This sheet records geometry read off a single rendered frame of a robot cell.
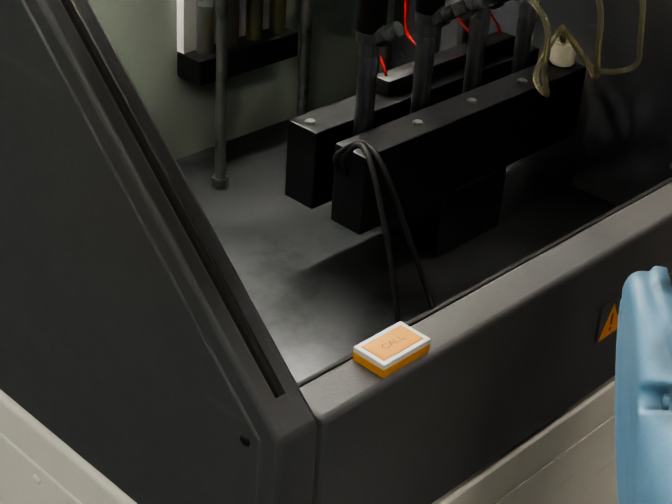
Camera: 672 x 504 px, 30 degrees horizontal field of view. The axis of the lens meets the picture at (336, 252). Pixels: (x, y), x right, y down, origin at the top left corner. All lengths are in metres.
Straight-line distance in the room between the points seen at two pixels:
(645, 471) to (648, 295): 0.06
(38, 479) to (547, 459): 0.45
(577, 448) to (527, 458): 0.09
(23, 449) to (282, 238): 0.34
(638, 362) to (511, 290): 0.59
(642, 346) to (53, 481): 0.78
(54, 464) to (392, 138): 0.41
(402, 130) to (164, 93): 0.32
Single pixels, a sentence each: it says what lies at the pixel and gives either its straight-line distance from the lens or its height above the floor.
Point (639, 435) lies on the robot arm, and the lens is 0.41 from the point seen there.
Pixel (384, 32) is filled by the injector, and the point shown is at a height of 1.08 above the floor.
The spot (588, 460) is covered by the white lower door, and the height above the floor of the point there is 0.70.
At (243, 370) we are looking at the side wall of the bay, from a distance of 0.82.
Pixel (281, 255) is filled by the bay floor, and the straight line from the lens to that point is 1.24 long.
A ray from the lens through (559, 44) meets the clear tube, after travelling 1.34.
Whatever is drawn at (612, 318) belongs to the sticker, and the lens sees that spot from 1.13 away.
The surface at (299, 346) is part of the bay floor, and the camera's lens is 1.11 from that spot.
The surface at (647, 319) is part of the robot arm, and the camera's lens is 0.41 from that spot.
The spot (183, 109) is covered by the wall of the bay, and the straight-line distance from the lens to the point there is 1.40.
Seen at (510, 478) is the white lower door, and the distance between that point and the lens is 1.12.
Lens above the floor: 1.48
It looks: 31 degrees down
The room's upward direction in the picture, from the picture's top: 4 degrees clockwise
